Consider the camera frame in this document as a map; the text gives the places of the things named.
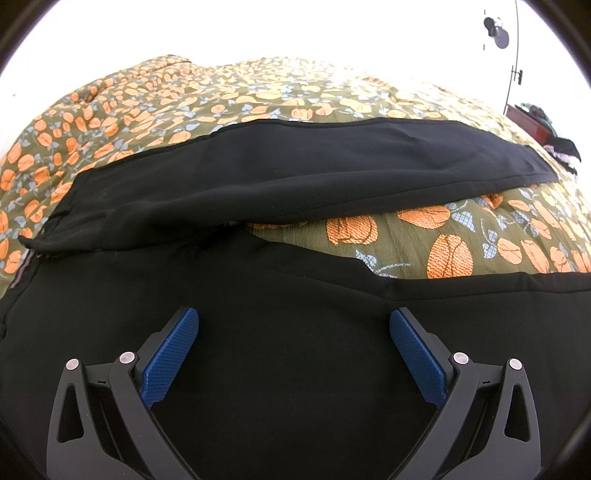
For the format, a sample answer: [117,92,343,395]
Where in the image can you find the orange floral blanket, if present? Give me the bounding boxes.
[0,55,591,305]

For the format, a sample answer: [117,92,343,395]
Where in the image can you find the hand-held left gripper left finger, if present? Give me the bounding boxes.
[46,306,200,480]

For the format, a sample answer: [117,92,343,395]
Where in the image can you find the dark object on door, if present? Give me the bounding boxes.
[483,16,511,51]

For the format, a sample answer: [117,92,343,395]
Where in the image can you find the pile of clothes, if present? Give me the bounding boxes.
[517,102,581,174]

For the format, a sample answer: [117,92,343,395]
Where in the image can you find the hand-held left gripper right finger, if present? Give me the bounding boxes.
[389,307,543,480]

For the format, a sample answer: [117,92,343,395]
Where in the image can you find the red-brown wooden cabinet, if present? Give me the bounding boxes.
[505,104,555,145]

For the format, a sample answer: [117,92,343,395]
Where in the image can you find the black pants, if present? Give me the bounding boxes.
[0,116,591,480]

